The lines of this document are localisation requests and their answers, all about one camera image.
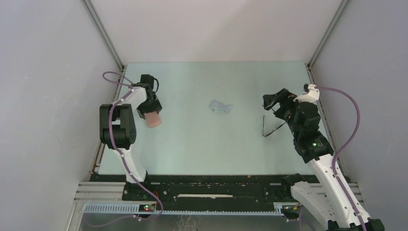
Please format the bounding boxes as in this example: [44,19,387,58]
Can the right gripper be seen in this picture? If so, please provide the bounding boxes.
[262,88,301,138]

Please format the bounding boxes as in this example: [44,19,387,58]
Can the pink glasses case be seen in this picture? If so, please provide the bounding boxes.
[144,111,162,128]

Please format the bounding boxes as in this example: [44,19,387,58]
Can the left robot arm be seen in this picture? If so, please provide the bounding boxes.
[99,74,162,201]

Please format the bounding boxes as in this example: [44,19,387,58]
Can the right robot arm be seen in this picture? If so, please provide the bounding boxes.
[263,87,385,231]

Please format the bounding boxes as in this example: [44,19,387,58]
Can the black sunglasses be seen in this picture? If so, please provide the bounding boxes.
[262,115,286,138]

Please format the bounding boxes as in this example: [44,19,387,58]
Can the light blue cleaning cloth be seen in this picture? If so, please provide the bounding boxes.
[208,100,234,113]

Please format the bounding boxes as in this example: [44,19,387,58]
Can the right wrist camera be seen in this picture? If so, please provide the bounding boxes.
[301,84,320,103]

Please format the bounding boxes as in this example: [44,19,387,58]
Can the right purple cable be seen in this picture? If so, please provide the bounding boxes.
[298,85,367,231]

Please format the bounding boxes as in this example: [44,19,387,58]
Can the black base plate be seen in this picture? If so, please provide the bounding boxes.
[89,173,319,211]

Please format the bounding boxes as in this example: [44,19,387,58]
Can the aluminium frame rail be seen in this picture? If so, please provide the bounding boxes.
[74,182,125,203]

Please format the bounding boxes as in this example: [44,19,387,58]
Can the blue toothed cable duct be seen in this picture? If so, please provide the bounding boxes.
[83,203,283,216]

